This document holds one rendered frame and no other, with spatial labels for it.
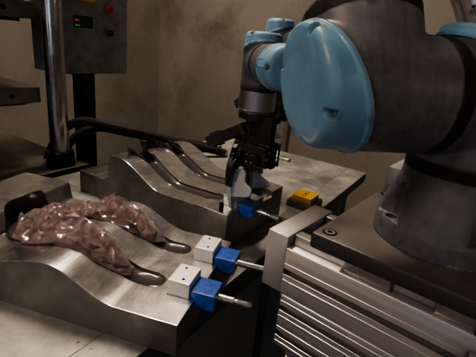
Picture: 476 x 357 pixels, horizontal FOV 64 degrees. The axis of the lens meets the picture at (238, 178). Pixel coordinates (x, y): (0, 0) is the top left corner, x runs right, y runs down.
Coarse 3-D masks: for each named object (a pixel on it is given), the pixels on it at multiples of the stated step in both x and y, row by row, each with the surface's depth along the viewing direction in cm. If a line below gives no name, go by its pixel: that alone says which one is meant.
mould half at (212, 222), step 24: (192, 144) 114; (96, 168) 107; (120, 168) 95; (144, 168) 94; (168, 168) 99; (216, 168) 110; (96, 192) 103; (120, 192) 97; (144, 192) 92; (168, 192) 90; (216, 192) 92; (168, 216) 89; (192, 216) 85; (216, 216) 81; (240, 216) 84; (240, 240) 88
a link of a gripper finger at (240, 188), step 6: (234, 174) 79; (240, 174) 80; (234, 180) 80; (240, 180) 80; (228, 186) 80; (234, 186) 80; (240, 186) 80; (246, 186) 79; (228, 192) 80; (234, 192) 80; (240, 192) 80; (246, 192) 79; (228, 198) 81; (234, 198) 82
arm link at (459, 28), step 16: (448, 32) 36; (464, 32) 35; (464, 48) 34; (464, 64) 33; (464, 96) 33; (464, 112) 33; (464, 128) 34; (448, 144) 36; (464, 144) 36; (432, 160) 39; (448, 160) 38; (464, 160) 37
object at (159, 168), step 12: (144, 144) 103; (156, 144) 106; (168, 144) 106; (144, 156) 102; (180, 156) 107; (156, 168) 97; (192, 168) 105; (168, 180) 96; (216, 180) 102; (192, 192) 91; (204, 192) 92
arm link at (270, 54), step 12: (264, 48) 64; (276, 48) 59; (252, 60) 67; (264, 60) 60; (276, 60) 59; (252, 72) 68; (264, 72) 60; (276, 72) 60; (264, 84) 64; (276, 84) 61
